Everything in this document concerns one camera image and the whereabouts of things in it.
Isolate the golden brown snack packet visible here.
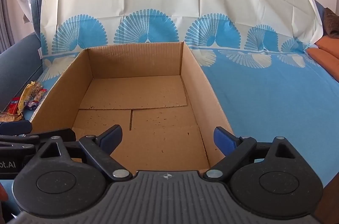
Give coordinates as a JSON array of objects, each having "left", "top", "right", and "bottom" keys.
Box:
[{"left": 0, "top": 113, "right": 23, "bottom": 123}]

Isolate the blue fan printed cloth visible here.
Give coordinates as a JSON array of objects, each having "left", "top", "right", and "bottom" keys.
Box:
[{"left": 16, "top": 0, "right": 339, "bottom": 187}]

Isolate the yellow snack packet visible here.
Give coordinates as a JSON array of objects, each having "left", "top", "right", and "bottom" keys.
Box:
[{"left": 17, "top": 82, "right": 36, "bottom": 111}]

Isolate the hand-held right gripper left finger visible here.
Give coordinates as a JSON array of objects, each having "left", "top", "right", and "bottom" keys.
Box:
[{"left": 34, "top": 125, "right": 133, "bottom": 182}]

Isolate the brown cloth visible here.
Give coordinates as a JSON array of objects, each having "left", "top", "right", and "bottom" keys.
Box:
[{"left": 324, "top": 7, "right": 339, "bottom": 37}]

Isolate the small red snack packet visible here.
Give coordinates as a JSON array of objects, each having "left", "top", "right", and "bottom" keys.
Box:
[{"left": 7, "top": 97, "right": 21, "bottom": 115}]

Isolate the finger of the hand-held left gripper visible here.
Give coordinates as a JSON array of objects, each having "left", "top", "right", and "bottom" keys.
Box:
[
  {"left": 0, "top": 129, "right": 77, "bottom": 151},
  {"left": 0, "top": 120, "right": 33, "bottom": 136}
]

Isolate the blue sofa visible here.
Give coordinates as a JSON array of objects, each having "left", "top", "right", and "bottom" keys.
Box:
[{"left": 0, "top": 0, "right": 44, "bottom": 112}]

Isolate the brown cardboard box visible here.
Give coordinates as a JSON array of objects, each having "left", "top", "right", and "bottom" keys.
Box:
[{"left": 30, "top": 42, "right": 235, "bottom": 174}]

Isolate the purple snack packet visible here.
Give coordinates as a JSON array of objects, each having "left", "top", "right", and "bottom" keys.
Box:
[{"left": 25, "top": 100, "right": 39, "bottom": 111}]

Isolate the grey curtain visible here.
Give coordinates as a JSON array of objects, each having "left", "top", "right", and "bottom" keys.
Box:
[{"left": 0, "top": 0, "right": 16, "bottom": 52}]

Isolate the orange cushion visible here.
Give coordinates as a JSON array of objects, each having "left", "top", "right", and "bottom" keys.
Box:
[
  {"left": 306, "top": 48, "right": 339, "bottom": 83},
  {"left": 315, "top": 36, "right": 339, "bottom": 55}
]

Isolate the clear nut bar packet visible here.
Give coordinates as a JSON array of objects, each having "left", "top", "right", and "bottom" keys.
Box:
[
  {"left": 36, "top": 89, "right": 48, "bottom": 103},
  {"left": 31, "top": 82, "right": 44, "bottom": 102}
]

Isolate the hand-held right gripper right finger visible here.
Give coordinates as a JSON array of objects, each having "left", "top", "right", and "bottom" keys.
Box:
[{"left": 203, "top": 126, "right": 298, "bottom": 183}]

